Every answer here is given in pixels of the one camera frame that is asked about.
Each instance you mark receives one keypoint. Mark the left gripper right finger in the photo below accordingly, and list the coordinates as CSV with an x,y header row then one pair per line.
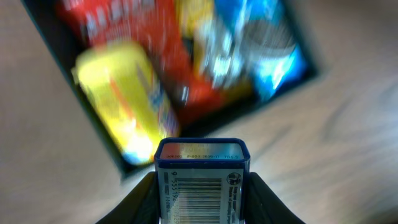
x,y
262,206

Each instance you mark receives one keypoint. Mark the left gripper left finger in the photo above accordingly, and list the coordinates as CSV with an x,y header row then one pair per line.
x,y
140,206

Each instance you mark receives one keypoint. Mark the small blue barcode packet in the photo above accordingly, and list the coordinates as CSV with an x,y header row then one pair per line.
x,y
202,180

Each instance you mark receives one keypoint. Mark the yellow candy tube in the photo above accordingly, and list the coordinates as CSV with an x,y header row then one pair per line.
x,y
122,86

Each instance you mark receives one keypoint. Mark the yellow candy bag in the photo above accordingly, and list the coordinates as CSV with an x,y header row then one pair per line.
x,y
216,57

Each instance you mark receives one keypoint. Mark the blue Oreo cookie pack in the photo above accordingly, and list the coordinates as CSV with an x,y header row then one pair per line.
x,y
266,41

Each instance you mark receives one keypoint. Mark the red candy bag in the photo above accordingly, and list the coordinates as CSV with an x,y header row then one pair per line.
x,y
153,25

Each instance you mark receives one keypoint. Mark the dark green box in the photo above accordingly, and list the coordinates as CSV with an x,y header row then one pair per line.
x,y
64,48

